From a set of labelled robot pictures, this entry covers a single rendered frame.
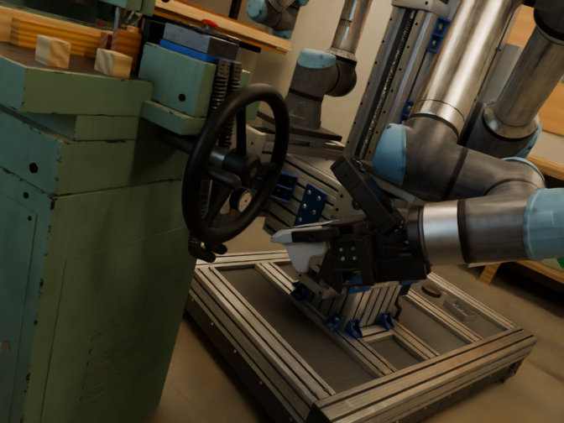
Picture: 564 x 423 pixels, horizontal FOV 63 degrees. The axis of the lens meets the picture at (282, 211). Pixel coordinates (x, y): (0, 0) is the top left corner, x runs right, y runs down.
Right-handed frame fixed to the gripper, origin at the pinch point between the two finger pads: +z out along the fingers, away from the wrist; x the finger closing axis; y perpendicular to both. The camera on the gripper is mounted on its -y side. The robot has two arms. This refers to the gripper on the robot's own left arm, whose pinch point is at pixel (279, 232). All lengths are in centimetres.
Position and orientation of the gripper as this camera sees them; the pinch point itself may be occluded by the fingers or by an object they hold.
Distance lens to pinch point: 64.9
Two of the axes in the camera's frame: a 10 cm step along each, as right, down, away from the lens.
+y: 1.7, 9.8, 0.8
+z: -8.7, 1.2, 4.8
